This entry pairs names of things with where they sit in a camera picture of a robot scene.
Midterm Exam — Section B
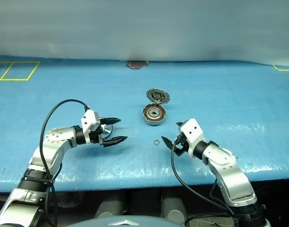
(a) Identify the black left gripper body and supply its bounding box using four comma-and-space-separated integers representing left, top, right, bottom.
89, 117, 108, 146

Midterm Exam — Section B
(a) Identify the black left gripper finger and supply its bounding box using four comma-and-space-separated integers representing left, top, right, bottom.
104, 117, 122, 125
101, 136, 128, 148

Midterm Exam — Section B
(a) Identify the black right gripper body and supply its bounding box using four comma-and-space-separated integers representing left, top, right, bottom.
173, 131, 189, 157

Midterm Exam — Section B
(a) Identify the silver spoked motor rotor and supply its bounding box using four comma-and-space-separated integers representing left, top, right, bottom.
101, 117, 113, 140

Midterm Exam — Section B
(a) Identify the motor base with copper windings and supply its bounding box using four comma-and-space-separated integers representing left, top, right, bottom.
142, 103, 168, 127

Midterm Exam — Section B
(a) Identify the silver motor cover with circuit board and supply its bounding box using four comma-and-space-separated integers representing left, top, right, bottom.
145, 87, 171, 105

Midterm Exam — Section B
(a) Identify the grey rounded shape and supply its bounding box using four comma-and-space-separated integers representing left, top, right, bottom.
94, 196, 124, 218
161, 196, 189, 225

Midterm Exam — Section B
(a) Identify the grey-blue robot torso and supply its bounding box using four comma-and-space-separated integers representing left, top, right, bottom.
71, 214, 183, 227

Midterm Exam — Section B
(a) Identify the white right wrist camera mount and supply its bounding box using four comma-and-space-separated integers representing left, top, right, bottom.
179, 118, 208, 158

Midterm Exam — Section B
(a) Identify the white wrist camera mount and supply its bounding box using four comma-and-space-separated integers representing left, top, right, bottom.
179, 118, 208, 158
80, 109, 100, 144

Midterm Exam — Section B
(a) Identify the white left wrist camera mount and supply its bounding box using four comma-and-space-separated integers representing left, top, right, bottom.
80, 109, 100, 144

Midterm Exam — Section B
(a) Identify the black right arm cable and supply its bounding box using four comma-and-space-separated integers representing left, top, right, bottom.
170, 141, 239, 227

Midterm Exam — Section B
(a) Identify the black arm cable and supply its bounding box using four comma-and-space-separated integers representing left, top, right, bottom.
170, 141, 239, 227
39, 99, 91, 227

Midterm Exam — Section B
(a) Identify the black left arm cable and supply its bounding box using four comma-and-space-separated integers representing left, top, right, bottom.
39, 99, 91, 227

